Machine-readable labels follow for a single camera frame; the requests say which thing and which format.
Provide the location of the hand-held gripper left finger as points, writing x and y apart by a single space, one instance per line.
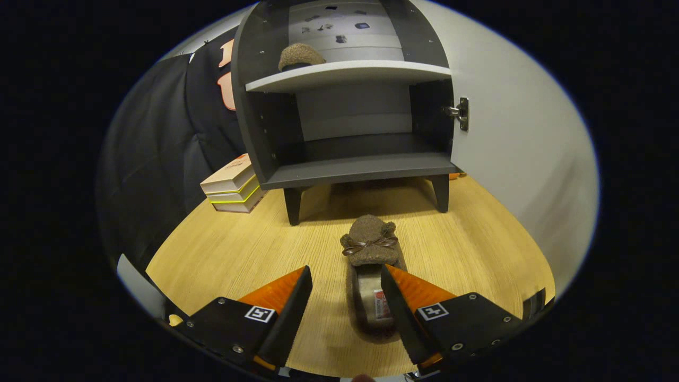
289 323

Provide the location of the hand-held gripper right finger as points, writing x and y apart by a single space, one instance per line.
403 323

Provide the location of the brown fuzzy shoe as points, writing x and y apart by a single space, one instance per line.
368 239
299 55

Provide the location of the dark grey shoe cabinet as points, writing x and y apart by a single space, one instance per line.
360 170

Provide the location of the beige shoe cabinet door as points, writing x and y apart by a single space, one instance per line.
520 159

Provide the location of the metal door hinge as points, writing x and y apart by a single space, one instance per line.
462 114

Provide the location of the yellow-edged book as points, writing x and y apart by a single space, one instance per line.
233 197
236 207

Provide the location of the orange and white book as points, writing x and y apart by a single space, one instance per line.
228 178

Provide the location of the black backdrop cloth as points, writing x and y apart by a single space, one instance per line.
159 132

